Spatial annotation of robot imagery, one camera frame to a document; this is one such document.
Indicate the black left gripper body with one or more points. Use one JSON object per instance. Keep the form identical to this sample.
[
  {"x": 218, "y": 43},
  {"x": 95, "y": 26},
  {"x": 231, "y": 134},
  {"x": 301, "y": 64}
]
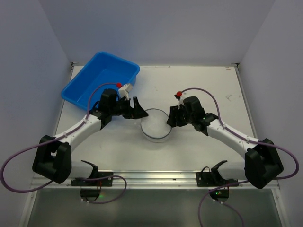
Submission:
[{"x": 129, "y": 109}]

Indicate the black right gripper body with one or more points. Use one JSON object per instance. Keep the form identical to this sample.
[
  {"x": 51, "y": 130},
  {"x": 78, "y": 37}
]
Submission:
[{"x": 178, "y": 117}]

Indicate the white mesh laundry bag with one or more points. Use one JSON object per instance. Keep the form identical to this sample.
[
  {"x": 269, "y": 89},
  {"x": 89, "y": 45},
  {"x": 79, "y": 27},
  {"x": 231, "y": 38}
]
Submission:
[{"x": 154, "y": 127}]

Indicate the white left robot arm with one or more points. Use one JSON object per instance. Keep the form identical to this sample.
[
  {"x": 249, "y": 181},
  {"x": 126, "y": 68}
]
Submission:
[{"x": 53, "y": 156}]

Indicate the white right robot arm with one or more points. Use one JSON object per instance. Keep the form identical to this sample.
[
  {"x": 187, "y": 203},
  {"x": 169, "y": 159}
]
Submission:
[{"x": 261, "y": 162}]

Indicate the blue plastic bin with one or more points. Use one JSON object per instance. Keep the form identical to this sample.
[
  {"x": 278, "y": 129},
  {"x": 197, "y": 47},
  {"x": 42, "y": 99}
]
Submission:
[{"x": 103, "y": 71}]

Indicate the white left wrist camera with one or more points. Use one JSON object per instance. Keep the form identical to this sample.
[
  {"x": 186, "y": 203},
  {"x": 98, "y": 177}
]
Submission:
[{"x": 124, "y": 91}]

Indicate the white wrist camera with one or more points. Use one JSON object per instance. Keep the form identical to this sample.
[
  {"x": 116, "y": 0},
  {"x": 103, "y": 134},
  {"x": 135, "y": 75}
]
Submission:
[
  {"x": 181, "y": 97},
  {"x": 124, "y": 91}
]

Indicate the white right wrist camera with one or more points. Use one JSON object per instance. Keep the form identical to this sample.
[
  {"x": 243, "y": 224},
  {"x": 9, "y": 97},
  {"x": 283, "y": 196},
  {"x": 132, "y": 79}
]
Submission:
[{"x": 181, "y": 97}]

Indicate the aluminium front rail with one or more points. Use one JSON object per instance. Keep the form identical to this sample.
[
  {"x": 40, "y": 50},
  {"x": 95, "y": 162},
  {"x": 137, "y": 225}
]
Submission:
[{"x": 154, "y": 179}]

